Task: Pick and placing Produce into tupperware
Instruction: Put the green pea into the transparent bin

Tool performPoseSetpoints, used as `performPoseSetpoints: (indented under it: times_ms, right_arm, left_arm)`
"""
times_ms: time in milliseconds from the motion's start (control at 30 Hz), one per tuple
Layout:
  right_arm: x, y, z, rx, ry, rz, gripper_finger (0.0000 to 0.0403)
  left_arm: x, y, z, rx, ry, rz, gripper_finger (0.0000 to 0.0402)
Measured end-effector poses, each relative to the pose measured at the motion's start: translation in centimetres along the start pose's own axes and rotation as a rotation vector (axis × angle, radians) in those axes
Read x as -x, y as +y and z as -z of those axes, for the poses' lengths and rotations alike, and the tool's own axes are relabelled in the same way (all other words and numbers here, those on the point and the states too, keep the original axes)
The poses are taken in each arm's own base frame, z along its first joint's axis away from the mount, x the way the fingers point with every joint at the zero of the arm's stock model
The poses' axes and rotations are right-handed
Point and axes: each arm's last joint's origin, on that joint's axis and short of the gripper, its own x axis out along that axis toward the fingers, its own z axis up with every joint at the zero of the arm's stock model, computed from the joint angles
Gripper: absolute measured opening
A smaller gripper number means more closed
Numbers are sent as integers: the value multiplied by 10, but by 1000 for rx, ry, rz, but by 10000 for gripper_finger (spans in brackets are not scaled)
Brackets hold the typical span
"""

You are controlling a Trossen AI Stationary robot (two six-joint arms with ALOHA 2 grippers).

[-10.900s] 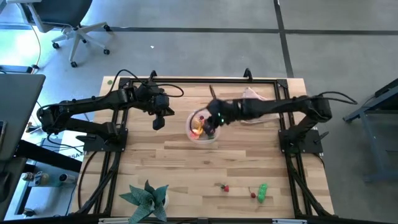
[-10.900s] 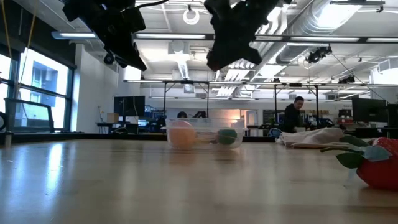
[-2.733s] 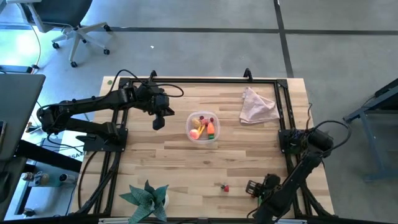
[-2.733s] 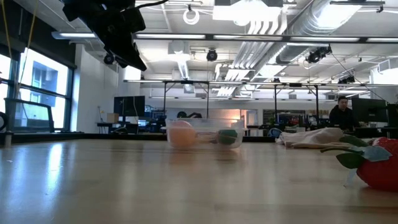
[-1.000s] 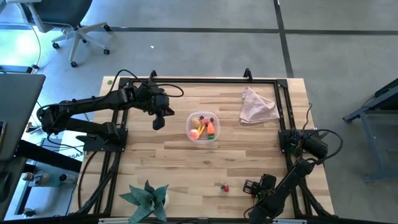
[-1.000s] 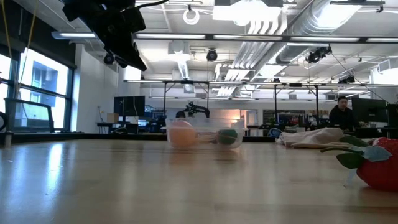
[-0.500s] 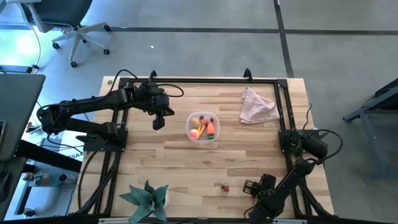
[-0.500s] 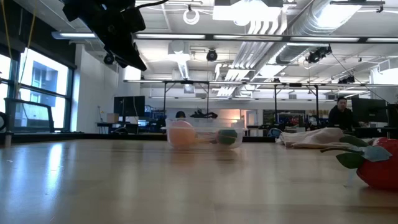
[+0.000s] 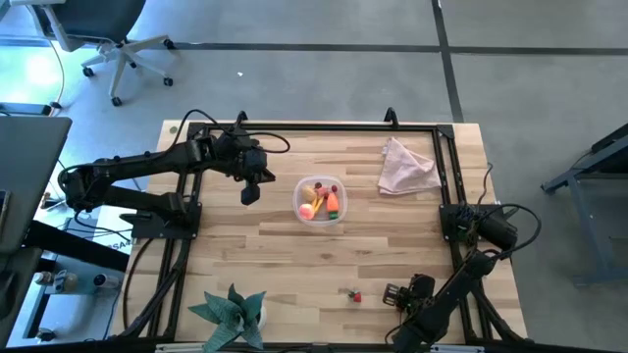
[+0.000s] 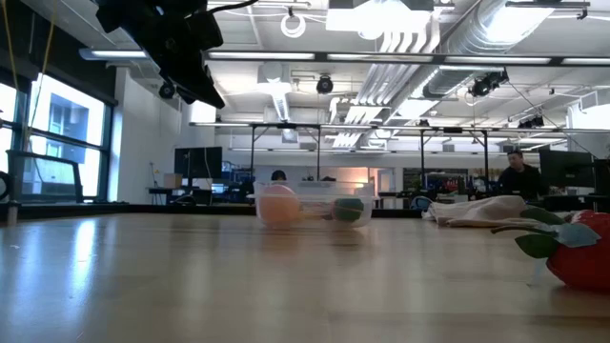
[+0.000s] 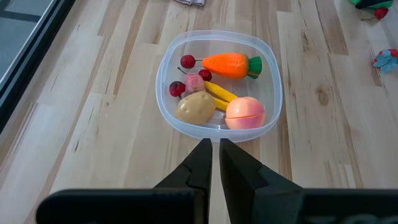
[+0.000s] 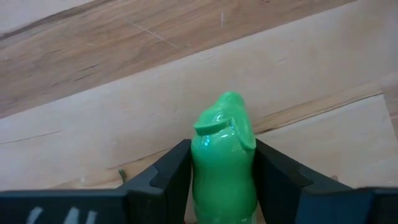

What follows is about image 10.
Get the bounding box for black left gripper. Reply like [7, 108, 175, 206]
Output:
[137, 11, 226, 108]

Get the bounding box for toy peach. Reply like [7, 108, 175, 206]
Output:
[256, 184, 302, 229]

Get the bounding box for green ball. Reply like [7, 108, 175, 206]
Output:
[330, 197, 366, 223]

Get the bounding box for red plush strawberry green leaves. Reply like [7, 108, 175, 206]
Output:
[490, 209, 610, 293]

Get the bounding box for clear plastic tupperware container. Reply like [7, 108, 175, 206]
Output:
[247, 179, 380, 230]

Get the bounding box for black computer monitor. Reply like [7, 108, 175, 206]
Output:
[539, 149, 596, 189]
[593, 158, 610, 196]
[173, 146, 224, 180]

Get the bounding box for white ceiling light strip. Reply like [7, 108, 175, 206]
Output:
[78, 47, 150, 62]

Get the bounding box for blue and white round object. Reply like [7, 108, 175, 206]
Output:
[410, 194, 434, 212]

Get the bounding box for white cloth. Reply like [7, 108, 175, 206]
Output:
[423, 194, 580, 229]

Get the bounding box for standing person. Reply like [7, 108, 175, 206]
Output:
[498, 150, 544, 201]

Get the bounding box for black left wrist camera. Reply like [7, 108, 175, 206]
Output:
[188, 10, 225, 51]

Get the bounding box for black metal station frame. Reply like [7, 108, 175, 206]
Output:
[247, 122, 324, 182]
[418, 126, 491, 192]

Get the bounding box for black window frame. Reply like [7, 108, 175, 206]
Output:
[0, 66, 118, 204]

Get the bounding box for white coiled cable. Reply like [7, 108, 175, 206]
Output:
[279, 12, 307, 39]

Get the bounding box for black table edge rail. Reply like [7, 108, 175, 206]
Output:
[0, 200, 425, 221]

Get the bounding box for yellow rope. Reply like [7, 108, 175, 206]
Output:
[27, 0, 59, 144]
[1, 0, 21, 91]

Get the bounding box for silver ceiling duct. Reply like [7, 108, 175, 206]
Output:
[421, 0, 557, 99]

